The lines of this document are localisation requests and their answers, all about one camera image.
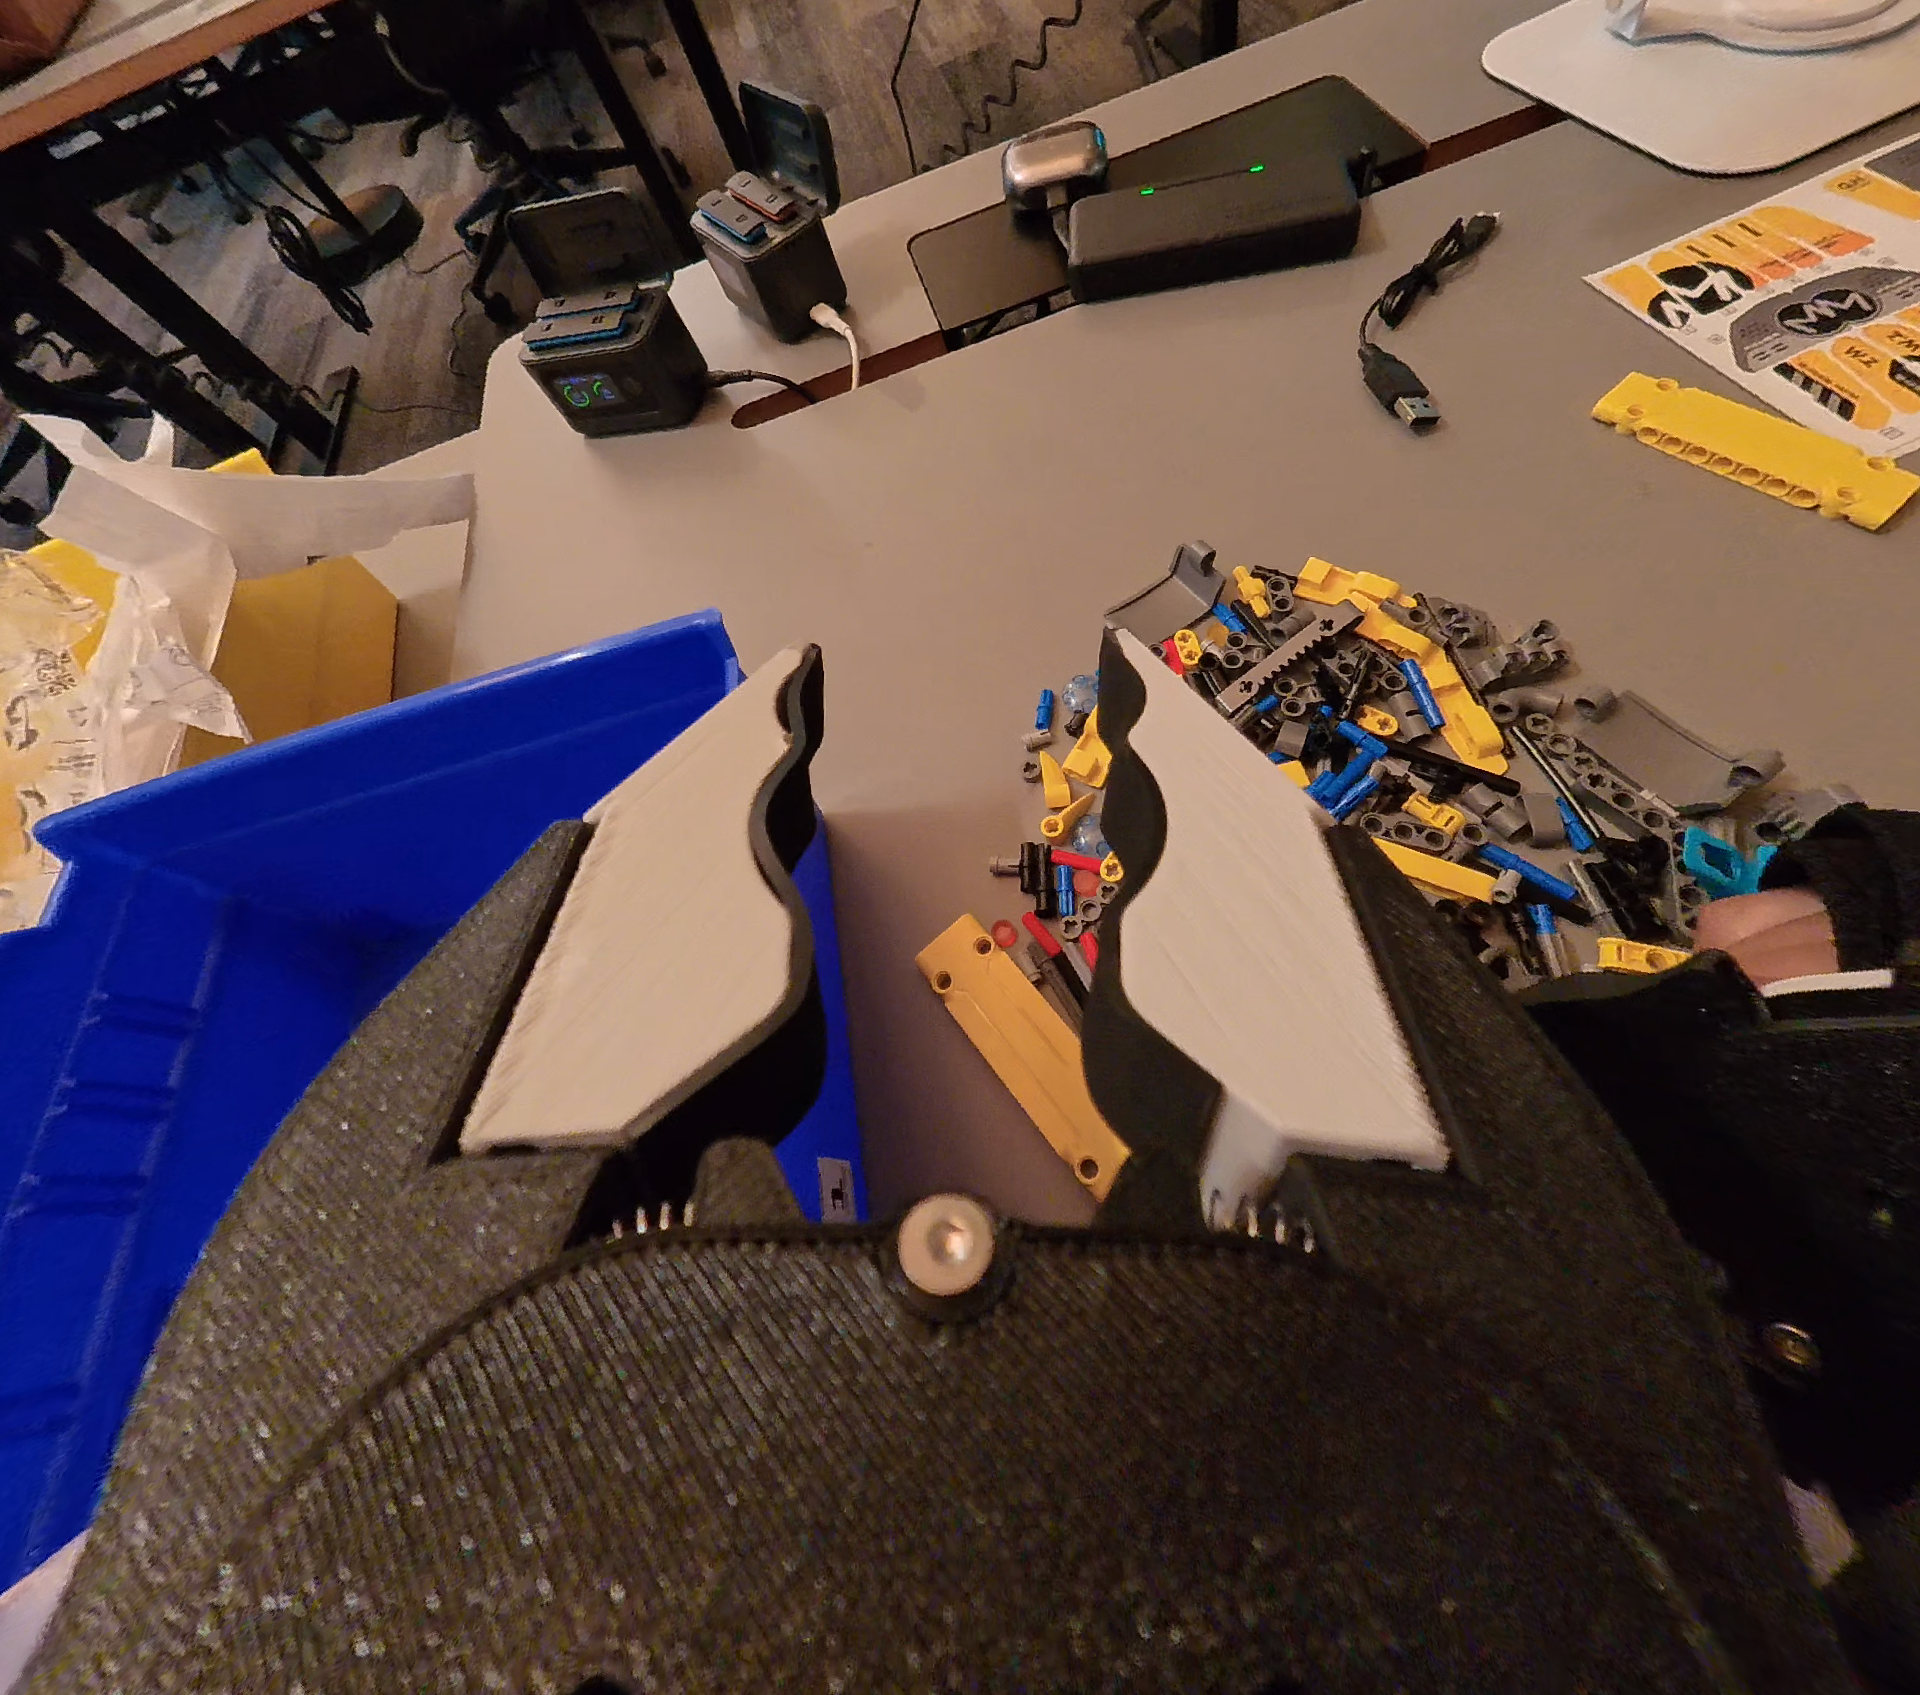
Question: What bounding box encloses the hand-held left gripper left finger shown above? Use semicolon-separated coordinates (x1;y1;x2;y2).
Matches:
456;642;828;1159

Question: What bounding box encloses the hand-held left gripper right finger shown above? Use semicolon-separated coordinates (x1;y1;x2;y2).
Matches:
1079;628;1452;1230

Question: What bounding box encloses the pile of toy brick pieces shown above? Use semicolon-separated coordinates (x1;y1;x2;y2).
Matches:
991;539;1869;985

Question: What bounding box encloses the person's right hand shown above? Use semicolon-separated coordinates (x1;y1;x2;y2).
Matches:
1692;888;1854;992

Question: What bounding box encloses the yellow perforated toy panel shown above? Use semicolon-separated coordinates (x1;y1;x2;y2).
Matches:
913;912;1135;1202
1589;372;1920;534

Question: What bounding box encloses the blue plastic bin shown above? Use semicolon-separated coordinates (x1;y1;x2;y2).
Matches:
0;611;865;1592

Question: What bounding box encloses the black charger case with display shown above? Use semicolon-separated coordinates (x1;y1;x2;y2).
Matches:
505;191;711;443

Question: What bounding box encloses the white crumpled paper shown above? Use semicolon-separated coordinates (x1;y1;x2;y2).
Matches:
24;412;480;593

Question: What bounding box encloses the clear plastic bag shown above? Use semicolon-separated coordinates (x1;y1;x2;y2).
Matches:
0;552;253;935

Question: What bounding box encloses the black charger case open lid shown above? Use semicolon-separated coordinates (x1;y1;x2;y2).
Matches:
690;83;851;347

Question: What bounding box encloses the black power bank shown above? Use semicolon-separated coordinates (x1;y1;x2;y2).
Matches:
1064;156;1362;307

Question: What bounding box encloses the black round floor base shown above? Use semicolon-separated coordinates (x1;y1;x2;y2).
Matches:
266;183;429;289

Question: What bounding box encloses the grey earbud case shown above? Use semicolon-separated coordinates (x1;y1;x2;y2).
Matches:
1001;123;1112;217

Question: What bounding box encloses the yellow black sticker sheet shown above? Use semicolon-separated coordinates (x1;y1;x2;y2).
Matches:
1583;131;1920;447

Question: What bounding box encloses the black USB cable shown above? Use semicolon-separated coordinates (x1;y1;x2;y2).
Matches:
1358;210;1502;436

